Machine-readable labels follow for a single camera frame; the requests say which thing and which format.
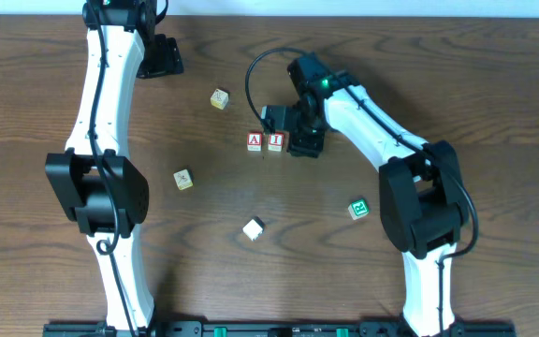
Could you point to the plain white wooden block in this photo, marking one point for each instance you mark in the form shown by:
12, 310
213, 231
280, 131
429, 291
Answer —
254, 228

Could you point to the red letter I block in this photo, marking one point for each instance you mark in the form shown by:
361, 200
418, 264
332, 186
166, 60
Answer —
276, 142

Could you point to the yellow picture block far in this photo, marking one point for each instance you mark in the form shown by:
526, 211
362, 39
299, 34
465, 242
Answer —
219, 99

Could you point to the red letter A block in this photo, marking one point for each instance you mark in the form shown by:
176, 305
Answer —
254, 142

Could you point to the yellow picture block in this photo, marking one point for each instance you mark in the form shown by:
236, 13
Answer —
183, 179
219, 99

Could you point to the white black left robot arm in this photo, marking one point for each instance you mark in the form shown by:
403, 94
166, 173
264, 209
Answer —
96, 184

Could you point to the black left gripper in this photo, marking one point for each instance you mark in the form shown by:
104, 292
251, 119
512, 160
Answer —
166, 57

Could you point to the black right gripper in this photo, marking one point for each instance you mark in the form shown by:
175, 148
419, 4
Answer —
305, 144

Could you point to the green R block near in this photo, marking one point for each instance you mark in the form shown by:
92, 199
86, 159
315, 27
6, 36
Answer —
358, 209

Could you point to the yellow picture block near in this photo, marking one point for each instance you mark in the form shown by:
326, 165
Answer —
183, 179

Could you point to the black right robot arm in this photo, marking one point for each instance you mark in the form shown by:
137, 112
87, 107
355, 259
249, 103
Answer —
423, 202

